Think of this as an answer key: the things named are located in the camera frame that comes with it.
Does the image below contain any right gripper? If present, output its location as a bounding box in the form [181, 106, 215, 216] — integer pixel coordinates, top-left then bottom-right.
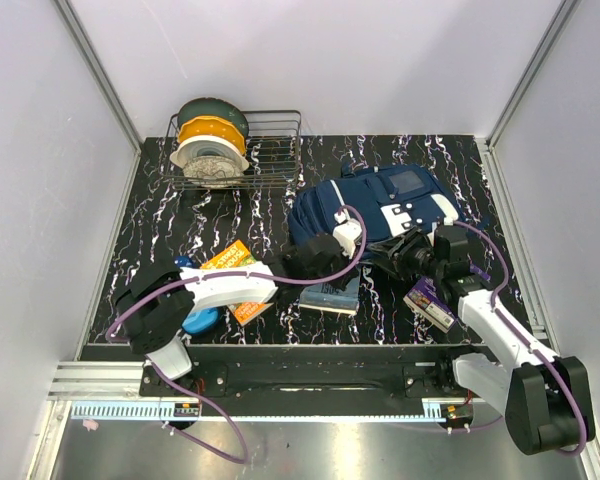
[367, 225, 444, 280]

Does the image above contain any blue 1984 book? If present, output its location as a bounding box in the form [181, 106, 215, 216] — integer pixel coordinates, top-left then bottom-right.
[298, 275, 360, 316]

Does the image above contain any purple book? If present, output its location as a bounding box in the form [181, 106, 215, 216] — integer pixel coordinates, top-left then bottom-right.
[404, 264, 492, 333]

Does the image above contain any navy blue student backpack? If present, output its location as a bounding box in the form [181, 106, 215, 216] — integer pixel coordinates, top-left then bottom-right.
[287, 164, 465, 246]

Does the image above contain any orange treehouse book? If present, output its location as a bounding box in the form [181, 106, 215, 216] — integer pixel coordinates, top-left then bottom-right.
[200, 240, 272, 327]

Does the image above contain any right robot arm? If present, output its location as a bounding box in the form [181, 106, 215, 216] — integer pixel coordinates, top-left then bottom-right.
[370, 221, 596, 456]

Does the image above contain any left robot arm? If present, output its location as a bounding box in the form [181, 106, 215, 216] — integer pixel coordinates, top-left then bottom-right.
[106, 234, 356, 396]

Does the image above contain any blue dinosaur pencil case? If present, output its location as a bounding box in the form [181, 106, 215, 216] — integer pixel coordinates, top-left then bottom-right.
[174, 255, 219, 335]

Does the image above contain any grey speckled plate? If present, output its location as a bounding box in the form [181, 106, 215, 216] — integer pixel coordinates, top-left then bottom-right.
[183, 156, 244, 189]

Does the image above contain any white plate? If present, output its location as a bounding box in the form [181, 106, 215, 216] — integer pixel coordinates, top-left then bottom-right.
[169, 135, 249, 171]

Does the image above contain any yellow plate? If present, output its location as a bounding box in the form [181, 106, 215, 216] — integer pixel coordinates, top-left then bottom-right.
[178, 115, 246, 153]

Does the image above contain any dark green plate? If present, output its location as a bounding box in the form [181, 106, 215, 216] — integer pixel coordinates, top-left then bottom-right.
[177, 97, 249, 137]

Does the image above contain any wire dish rack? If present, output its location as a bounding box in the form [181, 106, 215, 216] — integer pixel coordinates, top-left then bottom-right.
[158, 109, 302, 190]

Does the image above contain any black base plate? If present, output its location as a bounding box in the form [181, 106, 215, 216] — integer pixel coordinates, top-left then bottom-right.
[139, 345, 476, 420]

